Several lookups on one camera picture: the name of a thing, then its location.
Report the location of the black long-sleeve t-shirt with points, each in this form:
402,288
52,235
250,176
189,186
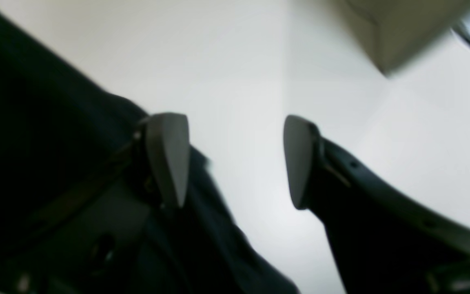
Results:
57,128

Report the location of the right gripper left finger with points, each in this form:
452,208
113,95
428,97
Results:
90,240

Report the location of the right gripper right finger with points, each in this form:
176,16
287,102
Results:
382,241

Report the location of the white cardboard box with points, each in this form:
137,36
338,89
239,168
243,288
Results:
391,33

